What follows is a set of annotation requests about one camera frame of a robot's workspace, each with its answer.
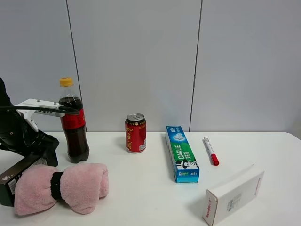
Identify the green blue toothpaste box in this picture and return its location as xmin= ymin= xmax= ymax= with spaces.
xmin=166 ymin=126 xmax=200 ymax=183

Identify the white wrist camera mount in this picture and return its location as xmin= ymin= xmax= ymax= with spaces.
xmin=16 ymin=99 xmax=65 ymax=132

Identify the cola bottle yellow cap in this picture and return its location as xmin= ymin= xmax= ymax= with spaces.
xmin=59 ymin=77 xmax=89 ymax=163

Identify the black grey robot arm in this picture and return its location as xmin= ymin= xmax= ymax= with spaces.
xmin=0 ymin=80 xmax=59 ymax=167

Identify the white Snowhite box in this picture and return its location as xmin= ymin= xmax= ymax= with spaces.
xmin=202 ymin=165 xmax=264 ymax=226

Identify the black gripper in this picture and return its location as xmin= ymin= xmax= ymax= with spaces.
xmin=0 ymin=110 xmax=59 ymax=167

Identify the black camera cable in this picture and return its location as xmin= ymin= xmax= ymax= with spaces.
xmin=0 ymin=105 xmax=80 ymax=116

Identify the red whiteboard marker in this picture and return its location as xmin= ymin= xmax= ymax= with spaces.
xmin=203 ymin=137 xmax=220 ymax=166

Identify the dark brown cardboard box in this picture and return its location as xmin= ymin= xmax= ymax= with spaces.
xmin=0 ymin=155 xmax=48 ymax=207

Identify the red drink can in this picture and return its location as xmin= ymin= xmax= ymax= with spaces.
xmin=125 ymin=113 xmax=146 ymax=153

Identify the pink rolled towel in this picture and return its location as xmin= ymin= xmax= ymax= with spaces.
xmin=14 ymin=163 xmax=109 ymax=216

